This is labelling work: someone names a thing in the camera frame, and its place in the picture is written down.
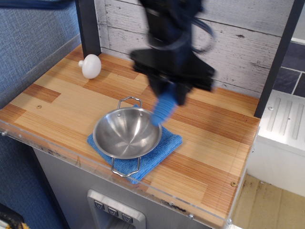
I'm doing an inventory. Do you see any steel pan with wire handles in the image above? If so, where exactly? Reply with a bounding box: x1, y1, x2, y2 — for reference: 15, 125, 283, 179
92, 96, 163, 177

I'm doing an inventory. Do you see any blue handled metal spork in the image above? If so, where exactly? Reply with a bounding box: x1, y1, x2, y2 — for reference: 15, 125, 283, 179
151, 83, 177, 126

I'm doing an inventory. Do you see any dark frame post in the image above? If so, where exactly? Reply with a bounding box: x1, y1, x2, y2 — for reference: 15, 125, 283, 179
254, 0, 305, 118
75, 0, 101, 57

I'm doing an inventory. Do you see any blue folded cloth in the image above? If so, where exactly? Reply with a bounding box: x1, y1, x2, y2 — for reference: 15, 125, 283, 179
86, 104, 183, 185

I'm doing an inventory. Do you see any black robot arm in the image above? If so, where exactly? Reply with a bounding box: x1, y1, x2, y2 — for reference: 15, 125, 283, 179
130, 0, 215, 105

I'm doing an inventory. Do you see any white ridged sink drainboard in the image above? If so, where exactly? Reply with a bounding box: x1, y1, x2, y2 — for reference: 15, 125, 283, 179
257, 90, 305, 156

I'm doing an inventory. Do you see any dark right frame post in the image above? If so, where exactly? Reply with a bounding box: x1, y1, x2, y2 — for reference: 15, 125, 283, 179
254, 0, 305, 118

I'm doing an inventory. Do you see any yellow black object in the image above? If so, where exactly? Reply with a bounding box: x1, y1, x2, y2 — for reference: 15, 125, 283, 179
0, 212, 30, 229

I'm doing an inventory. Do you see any silver button control panel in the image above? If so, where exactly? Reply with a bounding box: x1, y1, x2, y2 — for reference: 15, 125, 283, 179
87, 189, 146, 229

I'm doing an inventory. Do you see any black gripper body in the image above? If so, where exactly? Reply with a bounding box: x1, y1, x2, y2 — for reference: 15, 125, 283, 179
130, 35, 215, 91

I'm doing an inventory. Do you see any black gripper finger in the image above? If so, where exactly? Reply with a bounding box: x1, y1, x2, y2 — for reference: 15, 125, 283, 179
149, 74, 169, 97
175, 83, 192, 105

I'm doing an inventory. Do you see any dark left frame post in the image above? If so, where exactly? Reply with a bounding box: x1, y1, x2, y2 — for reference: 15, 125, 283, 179
75, 0, 101, 57

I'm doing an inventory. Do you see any clear acrylic edge guard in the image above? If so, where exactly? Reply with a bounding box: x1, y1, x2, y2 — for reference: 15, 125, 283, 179
0, 114, 259, 229

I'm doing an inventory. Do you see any white mushroom shaped toy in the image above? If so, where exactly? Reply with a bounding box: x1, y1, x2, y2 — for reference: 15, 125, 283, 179
78, 54, 102, 79

